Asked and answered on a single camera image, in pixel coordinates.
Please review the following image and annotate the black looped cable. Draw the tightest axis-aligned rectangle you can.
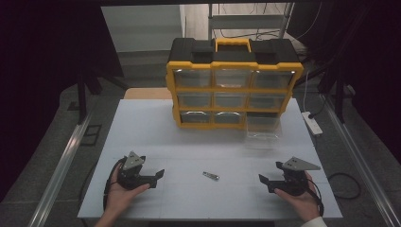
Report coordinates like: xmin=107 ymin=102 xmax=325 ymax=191
xmin=326 ymin=171 xmax=362 ymax=201

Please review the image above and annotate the metal floor rail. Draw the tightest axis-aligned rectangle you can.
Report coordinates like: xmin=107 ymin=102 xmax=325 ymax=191
xmin=321 ymin=94 xmax=401 ymax=227
xmin=27 ymin=113 xmax=93 ymax=227

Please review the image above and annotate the dark curtain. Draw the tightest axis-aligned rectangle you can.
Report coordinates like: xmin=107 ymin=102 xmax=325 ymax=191
xmin=285 ymin=0 xmax=401 ymax=157
xmin=0 ymin=0 xmax=125 ymax=202

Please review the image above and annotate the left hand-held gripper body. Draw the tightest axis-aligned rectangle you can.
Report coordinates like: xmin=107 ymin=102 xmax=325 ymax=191
xmin=117 ymin=150 xmax=151 ymax=191

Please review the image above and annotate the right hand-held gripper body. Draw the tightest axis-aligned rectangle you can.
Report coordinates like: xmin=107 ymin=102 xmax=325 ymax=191
xmin=275 ymin=156 xmax=322 ymax=197

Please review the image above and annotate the yellow black drawer organizer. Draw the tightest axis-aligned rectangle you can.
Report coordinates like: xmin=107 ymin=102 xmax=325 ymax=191
xmin=166 ymin=37 xmax=305 ymax=131

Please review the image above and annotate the hand-held gripper cable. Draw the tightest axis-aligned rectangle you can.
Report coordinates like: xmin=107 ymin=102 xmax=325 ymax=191
xmin=306 ymin=179 xmax=325 ymax=218
xmin=102 ymin=158 xmax=125 ymax=212

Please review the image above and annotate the white power strip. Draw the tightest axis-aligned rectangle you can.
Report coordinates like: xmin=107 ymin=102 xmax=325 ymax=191
xmin=301 ymin=111 xmax=324 ymax=137

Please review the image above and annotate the person's right hand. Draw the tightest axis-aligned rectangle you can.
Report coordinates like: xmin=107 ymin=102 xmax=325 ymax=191
xmin=273 ymin=171 xmax=322 ymax=222

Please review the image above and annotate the black plug cable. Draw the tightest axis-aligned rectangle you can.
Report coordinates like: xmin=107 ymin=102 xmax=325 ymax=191
xmin=309 ymin=94 xmax=329 ymax=120

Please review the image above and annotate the black stand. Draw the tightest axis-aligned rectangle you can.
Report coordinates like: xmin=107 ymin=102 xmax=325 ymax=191
xmin=67 ymin=67 xmax=104 ymax=125
xmin=317 ymin=61 xmax=349 ymax=125

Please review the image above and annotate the white cable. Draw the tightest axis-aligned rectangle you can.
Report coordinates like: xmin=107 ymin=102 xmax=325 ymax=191
xmin=302 ymin=69 xmax=312 ymax=114

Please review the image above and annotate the left hand-held gripper cable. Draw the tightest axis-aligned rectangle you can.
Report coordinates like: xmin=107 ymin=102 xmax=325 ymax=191
xmin=102 ymin=158 xmax=125 ymax=212

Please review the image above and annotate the right hand-held gripper cable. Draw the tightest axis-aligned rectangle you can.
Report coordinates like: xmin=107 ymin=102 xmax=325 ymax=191
xmin=306 ymin=179 xmax=325 ymax=218

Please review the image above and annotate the small metal screw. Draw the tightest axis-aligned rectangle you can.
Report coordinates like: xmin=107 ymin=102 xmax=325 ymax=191
xmin=202 ymin=170 xmax=220 ymax=182

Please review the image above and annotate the wooden board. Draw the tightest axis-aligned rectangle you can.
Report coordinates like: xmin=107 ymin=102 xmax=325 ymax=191
xmin=123 ymin=87 xmax=174 ymax=101

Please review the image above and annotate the grey metal shelf stand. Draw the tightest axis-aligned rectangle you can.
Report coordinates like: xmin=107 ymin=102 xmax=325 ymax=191
xmin=207 ymin=2 xmax=295 ymax=42

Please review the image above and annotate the clear plastic drawer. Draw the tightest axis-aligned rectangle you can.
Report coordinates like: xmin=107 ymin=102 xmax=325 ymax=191
xmin=245 ymin=113 xmax=282 ymax=149

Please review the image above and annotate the person's left hand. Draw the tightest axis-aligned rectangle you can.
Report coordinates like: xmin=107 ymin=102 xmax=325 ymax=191
xmin=105 ymin=164 xmax=151 ymax=216

